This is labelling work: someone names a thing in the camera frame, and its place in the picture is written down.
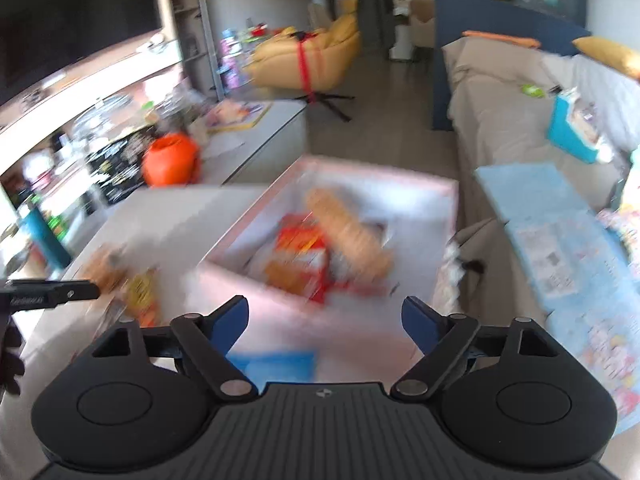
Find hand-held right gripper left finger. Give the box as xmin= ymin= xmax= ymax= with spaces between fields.
xmin=90 ymin=295 xmax=259 ymax=402

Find yellow armchair with red ribbon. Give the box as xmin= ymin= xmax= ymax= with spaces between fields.
xmin=246 ymin=11 xmax=364 ymax=122

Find black television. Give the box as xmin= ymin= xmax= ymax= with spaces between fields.
xmin=0 ymin=0 xmax=165 ymax=107

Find colourful toy bottles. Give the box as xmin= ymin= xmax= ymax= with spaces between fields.
xmin=217 ymin=25 xmax=271 ymax=92

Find yellow picture book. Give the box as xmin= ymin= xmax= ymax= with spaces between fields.
xmin=206 ymin=99 xmax=274 ymax=134

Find yellow cushion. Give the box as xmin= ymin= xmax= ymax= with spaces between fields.
xmin=571 ymin=36 xmax=640 ymax=81

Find brown snack packet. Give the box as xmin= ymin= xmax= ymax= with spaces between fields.
xmin=81 ymin=244 xmax=128 ymax=292

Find long orange stick toy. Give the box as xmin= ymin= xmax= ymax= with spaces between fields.
xmin=461 ymin=29 xmax=542 ymax=49

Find black printed snack bag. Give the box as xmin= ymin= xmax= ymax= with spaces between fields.
xmin=86 ymin=126 xmax=155 ymax=207

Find pink cardboard box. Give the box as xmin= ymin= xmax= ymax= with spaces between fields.
xmin=196 ymin=154 xmax=462 ymax=308

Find long waffle bread packet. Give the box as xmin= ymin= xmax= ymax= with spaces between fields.
xmin=304 ymin=186 xmax=397 ymax=282

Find beige chair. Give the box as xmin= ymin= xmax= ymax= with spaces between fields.
xmin=409 ymin=0 xmax=437 ymax=49

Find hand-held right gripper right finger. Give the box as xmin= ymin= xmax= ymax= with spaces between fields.
xmin=390 ymin=295 xmax=557 ymax=402

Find white low table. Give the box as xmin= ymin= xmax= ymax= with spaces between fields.
xmin=199 ymin=99 xmax=309 ymax=187

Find white trash bin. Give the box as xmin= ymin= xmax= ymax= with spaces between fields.
xmin=389 ymin=24 xmax=416 ymax=62

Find blue flat packet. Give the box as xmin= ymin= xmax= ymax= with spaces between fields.
xmin=229 ymin=351 xmax=319 ymax=387

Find person's left hand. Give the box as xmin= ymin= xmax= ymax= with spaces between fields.
xmin=0 ymin=321 xmax=27 ymax=397

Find grey covered sofa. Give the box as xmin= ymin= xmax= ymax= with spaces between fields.
xmin=441 ymin=35 xmax=640 ymax=321

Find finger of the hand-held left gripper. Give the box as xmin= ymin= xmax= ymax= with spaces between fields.
xmin=0 ymin=280 xmax=102 ymax=312

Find yellow red snack packet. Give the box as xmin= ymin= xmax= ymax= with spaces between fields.
xmin=121 ymin=269 xmax=162 ymax=328

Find large red snack packet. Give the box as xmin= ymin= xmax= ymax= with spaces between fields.
xmin=264 ymin=212 xmax=332 ymax=303

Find teal bottle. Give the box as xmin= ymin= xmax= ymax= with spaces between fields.
xmin=19 ymin=199 xmax=72 ymax=269

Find orange pumpkin bucket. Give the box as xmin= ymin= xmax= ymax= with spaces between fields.
xmin=141 ymin=132 xmax=202 ymax=189

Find dark coat on rack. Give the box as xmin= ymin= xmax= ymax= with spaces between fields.
xmin=344 ymin=0 xmax=397 ymax=54

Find teal toy box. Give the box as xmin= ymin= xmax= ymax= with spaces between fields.
xmin=545 ymin=86 xmax=615 ymax=164

